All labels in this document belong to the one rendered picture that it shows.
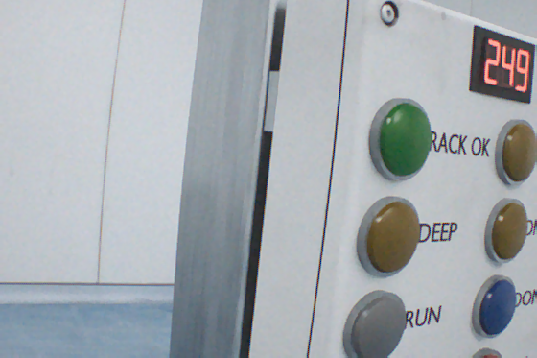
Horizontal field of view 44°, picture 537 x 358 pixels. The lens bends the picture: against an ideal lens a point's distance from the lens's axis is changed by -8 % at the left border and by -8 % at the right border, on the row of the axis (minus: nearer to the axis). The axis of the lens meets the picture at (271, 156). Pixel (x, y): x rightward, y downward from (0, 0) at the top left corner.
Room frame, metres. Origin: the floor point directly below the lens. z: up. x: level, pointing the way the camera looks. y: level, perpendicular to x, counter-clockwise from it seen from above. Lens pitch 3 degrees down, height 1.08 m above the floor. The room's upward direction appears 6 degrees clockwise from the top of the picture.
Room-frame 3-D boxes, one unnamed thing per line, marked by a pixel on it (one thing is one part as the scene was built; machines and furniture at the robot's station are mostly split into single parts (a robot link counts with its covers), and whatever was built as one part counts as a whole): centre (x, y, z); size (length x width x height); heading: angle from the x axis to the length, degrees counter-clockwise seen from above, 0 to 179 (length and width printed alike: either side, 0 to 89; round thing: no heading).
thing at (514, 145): (0.31, -0.11, 1.07); 0.03 x 0.01 x 0.03; 127
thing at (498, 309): (0.31, -0.11, 1.00); 0.03 x 0.01 x 0.03; 127
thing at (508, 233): (0.31, -0.11, 1.04); 0.03 x 0.01 x 0.03; 127
